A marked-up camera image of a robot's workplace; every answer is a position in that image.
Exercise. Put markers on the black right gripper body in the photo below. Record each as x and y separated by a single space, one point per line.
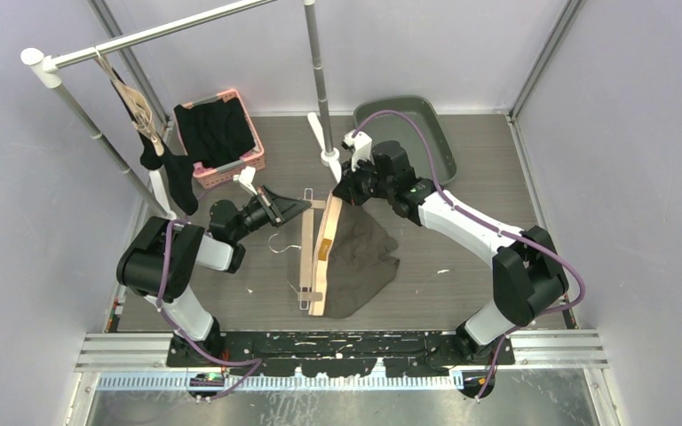
365 183

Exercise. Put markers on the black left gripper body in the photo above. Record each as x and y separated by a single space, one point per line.
253 217

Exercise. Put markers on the beige clip hanger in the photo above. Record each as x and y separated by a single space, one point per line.
304 289
136 104

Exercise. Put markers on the grey-brown underwear with beige waistband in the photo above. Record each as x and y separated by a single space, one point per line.
353 261

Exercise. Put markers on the black underwear with beige waistband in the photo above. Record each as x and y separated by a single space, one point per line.
179 171

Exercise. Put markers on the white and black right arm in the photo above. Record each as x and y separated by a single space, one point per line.
527 277

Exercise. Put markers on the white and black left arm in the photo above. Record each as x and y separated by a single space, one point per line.
159 263

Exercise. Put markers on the grey-green plastic tub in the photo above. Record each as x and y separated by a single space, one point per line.
427 146

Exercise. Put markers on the pink perforated plastic basket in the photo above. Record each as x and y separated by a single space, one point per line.
208 178

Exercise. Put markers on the black clothes in basket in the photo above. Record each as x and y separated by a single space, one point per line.
215 133

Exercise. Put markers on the white and metal clothes rack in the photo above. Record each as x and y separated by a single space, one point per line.
47 68

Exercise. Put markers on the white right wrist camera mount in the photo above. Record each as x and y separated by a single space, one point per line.
359 144

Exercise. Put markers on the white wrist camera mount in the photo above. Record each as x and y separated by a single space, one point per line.
359 144
245 180

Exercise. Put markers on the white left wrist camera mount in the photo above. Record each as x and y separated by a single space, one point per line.
245 180

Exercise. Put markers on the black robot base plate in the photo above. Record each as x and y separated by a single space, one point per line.
352 353

